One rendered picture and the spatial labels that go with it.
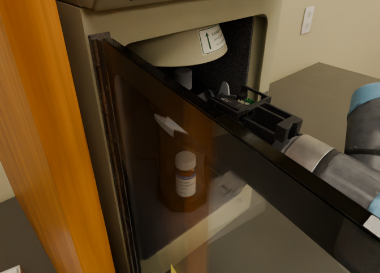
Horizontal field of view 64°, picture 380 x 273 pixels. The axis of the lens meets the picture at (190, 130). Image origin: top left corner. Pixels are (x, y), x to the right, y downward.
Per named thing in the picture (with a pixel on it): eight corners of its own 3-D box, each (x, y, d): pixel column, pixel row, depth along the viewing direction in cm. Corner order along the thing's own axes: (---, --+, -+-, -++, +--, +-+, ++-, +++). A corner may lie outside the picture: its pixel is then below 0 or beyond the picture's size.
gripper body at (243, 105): (240, 81, 45) (314, 115, 38) (233, 129, 50) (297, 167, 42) (203, 96, 41) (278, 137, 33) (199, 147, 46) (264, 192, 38)
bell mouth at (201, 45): (95, 46, 49) (89, 10, 46) (178, 28, 59) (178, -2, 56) (160, 77, 38) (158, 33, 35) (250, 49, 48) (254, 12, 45)
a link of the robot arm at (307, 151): (325, 185, 40) (291, 216, 35) (296, 167, 43) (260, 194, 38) (344, 139, 36) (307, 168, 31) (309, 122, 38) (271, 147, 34)
